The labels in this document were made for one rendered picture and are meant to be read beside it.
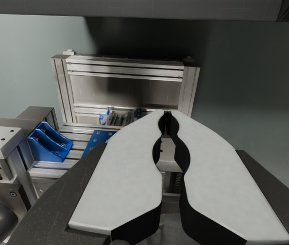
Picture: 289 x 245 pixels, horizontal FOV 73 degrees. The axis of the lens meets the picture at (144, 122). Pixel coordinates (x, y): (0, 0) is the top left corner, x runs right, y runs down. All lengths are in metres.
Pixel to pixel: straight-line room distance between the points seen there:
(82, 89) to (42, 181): 0.75
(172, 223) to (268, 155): 1.58
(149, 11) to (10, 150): 0.46
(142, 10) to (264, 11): 0.20
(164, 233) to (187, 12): 0.45
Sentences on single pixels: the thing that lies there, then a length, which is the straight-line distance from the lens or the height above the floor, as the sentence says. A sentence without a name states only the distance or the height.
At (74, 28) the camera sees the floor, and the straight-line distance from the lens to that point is 1.43.
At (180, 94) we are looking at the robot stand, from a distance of 1.21.
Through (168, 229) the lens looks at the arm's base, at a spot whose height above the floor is 1.08.
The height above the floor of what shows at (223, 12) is 0.95.
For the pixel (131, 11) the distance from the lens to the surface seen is 0.38.
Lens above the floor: 1.33
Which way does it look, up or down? 57 degrees down
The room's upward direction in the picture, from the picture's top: 174 degrees counter-clockwise
